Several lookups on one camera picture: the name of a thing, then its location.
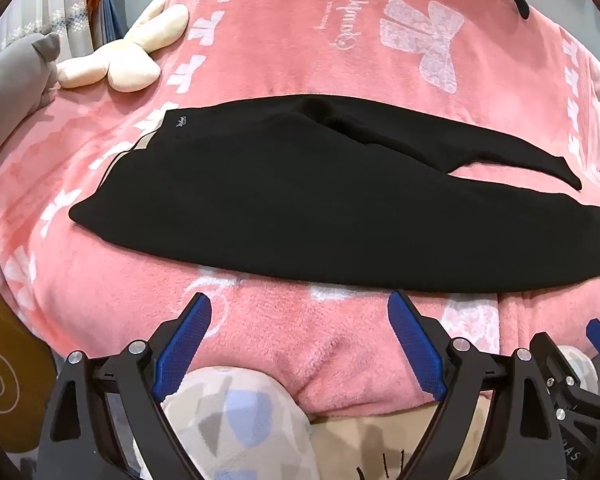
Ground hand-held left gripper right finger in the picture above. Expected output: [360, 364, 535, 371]
[387, 290, 567, 480]

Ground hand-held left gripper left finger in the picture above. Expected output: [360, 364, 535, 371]
[37, 292, 213, 480]

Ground black pants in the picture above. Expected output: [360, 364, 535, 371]
[69, 94, 600, 295]

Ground beige cloth with drawn lines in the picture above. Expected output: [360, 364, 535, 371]
[310, 394, 481, 480]

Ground brown round wooden disc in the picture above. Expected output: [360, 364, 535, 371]
[0, 280, 57, 456]

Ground cream bow-shaped plush toy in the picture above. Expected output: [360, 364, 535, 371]
[55, 0, 190, 93]

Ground pink printed blanket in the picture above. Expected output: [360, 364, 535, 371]
[0, 0, 600, 417]

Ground grey plush pillow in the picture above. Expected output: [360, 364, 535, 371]
[0, 32, 62, 161]

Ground white and blue curtain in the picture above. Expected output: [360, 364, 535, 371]
[0, 0, 181, 61]

